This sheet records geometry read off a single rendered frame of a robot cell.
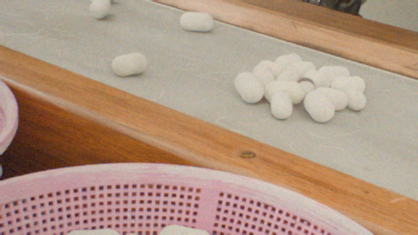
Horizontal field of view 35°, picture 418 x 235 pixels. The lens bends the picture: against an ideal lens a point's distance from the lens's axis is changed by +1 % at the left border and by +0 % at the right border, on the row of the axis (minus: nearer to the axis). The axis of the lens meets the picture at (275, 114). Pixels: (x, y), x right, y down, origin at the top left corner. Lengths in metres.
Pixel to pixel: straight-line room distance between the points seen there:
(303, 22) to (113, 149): 0.38
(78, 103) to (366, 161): 0.22
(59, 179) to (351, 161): 0.22
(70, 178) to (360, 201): 0.17
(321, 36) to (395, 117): 0.20
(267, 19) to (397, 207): 0.44
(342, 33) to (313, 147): 0.27
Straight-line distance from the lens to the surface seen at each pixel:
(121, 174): 0.39
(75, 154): 0.48
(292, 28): 0.78
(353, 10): 1.05
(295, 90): 0.57
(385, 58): 0.73
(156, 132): 0.44
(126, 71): 0.59
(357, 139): 0.54
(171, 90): 0.58
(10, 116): 0.45
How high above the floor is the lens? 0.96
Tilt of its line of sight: 23 degrees down
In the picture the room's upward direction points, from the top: 9 degrees clockwise
